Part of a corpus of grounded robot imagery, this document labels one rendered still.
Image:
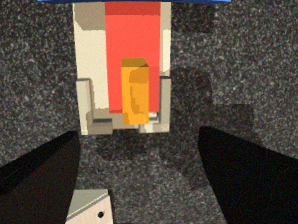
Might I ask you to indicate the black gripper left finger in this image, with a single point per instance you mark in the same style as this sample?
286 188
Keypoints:
37 188

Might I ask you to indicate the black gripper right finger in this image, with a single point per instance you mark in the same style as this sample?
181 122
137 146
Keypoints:
253 185

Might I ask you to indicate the red long block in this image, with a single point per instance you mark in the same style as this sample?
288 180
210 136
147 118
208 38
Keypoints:
132 29

